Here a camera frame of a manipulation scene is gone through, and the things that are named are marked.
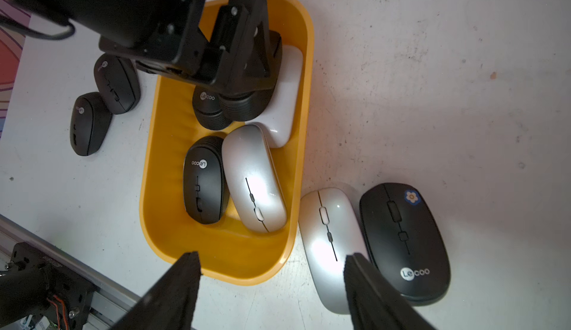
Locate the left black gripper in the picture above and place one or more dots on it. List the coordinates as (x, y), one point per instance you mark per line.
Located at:
(164, 37)

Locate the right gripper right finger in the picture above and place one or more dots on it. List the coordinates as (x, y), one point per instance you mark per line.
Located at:
(373, 302)

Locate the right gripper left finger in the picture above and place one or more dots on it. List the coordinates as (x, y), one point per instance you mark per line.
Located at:
(171, 302)

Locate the black mouse with flower sticker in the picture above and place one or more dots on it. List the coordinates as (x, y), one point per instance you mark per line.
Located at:
(404, 242)

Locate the white mouse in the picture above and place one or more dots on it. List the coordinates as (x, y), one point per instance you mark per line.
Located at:
(277, 119)

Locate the yellow storage tray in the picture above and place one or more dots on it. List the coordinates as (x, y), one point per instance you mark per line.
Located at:
(228, 251)

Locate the silver mouse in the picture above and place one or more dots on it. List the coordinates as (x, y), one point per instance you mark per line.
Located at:
(252, 180)
(330, 232)

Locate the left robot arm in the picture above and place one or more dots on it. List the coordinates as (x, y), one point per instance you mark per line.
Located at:
(90, 13)

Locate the aluminium front rail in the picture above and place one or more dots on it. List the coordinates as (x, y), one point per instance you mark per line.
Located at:
(111, 300)

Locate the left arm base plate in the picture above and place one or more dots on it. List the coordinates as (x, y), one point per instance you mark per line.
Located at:
(38, 285)

